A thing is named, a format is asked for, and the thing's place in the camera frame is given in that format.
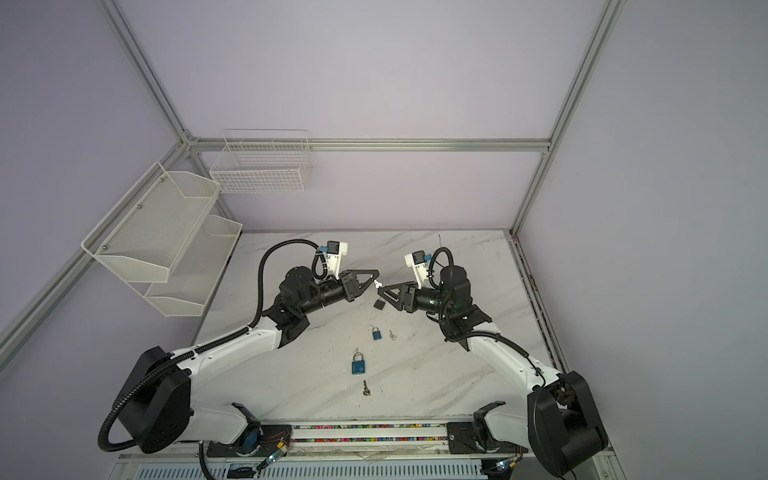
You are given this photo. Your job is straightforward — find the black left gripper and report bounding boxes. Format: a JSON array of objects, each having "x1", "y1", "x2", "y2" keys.
[{"x1": 300, "y1": 270, "x2": 379, "y2": 316}]

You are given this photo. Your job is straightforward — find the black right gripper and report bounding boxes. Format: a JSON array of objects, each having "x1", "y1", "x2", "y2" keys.
[{"x1": 378, "y1": 279, "x2": 453, "y2": 317}]

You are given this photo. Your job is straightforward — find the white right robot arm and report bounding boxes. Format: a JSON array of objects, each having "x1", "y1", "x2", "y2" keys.
[{"x1": 376, "y1": 265, "x2": 609, "y2": 477}]

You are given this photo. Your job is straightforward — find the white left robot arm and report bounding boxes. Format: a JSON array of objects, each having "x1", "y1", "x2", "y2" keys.
[{"x1": 97, "y1": 266, "x2": 379, "y2": 454}]

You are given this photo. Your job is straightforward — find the large blue padlock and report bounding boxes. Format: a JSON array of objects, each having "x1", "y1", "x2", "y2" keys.
[{"x1": 351, "y1": 351, "x2": 366, "y2": 375}]

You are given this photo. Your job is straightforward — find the lower white mesh shelf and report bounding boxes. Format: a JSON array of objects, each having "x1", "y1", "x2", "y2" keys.
[{"x1": 144, "y1": 215, "x2": 242, "y2": 317}]

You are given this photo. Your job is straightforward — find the white mesh shelf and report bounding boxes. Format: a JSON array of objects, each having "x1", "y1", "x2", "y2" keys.
[
  {"x1": 144, "y1": 215, "x2": 242, "y2": 317},
  {"x1": 81, "y1": 163, "x2": 221, "y2": 283}
]

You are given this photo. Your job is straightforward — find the upper white mesh shelf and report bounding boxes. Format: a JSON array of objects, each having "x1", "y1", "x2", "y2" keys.
[{"x1": 81, "y1": 163, "x2": 221, "y2": 283}]

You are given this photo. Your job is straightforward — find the white wire basket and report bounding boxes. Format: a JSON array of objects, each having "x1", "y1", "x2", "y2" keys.
[{"x1": 209, "y1": 129, "x2": 313, "y2": 194}]

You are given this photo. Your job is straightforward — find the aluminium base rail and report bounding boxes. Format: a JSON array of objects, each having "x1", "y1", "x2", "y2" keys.
[{"x1": 113, "y1": 419, "x2": 619, "y2": 480}]

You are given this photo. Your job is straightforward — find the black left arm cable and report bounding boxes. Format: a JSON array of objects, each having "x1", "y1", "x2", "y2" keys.
[{"x1": 97, "y1": 238, "x2": 328, "y2": 454}]

